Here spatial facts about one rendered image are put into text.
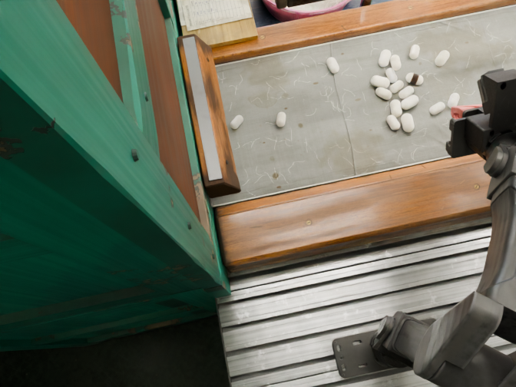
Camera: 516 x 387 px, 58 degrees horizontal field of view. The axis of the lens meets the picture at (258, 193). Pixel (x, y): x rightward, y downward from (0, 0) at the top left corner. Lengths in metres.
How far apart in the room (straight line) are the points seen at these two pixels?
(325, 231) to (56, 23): 0.68
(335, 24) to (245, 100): 0.24
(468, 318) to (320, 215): 0.42
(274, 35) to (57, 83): 0.83
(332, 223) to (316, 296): 0.16
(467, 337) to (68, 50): 0.42
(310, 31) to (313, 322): 0.58
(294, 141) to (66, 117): 0.75
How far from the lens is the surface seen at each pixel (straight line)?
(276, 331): 0.92
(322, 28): 1.03
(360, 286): 0.94
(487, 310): 0.50
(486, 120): 0.76
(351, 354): 0.92
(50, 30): 0.22
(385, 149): 0.94
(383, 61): 1.01
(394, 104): 0.96
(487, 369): 0.55
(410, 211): 0.88
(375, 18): 1.05
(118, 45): 0.41
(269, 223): 0.84
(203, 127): 0.81
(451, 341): 0.51
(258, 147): 0.92
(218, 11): 1.04
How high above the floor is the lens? 1.59
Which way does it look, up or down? 73 degrees down
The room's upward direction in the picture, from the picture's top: 6 degrees counter-clockwise
